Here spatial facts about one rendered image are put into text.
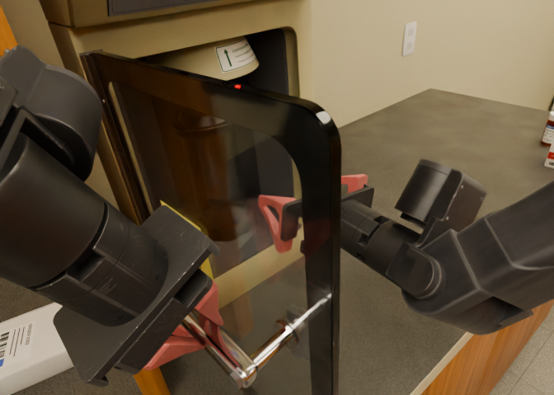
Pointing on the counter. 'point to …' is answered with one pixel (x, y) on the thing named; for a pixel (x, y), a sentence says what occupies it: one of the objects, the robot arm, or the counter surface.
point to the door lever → (243, 373)
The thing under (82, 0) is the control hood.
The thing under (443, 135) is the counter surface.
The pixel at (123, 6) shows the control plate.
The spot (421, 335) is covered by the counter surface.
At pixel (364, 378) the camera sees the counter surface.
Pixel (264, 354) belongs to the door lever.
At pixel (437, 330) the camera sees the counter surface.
